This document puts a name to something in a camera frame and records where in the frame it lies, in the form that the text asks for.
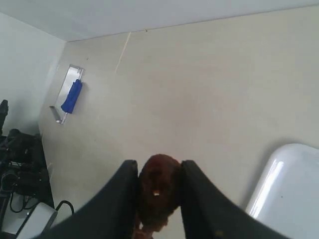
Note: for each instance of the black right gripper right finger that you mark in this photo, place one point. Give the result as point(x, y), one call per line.
point(208, 214)

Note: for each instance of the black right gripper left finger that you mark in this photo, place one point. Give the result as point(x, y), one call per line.
point(110, 214)

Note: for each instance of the dark red fruit top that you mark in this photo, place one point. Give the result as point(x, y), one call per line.
point(159, 192)

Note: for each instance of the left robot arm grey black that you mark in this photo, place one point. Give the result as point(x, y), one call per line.
point(24, 180)

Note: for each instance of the white rectangular plastic tray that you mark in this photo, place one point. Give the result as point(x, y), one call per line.
point(286, 197)

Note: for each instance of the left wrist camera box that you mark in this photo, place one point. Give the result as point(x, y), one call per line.
point(29, 224)

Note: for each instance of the blue handled metal clamp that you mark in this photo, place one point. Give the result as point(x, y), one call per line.
point(68, 94)

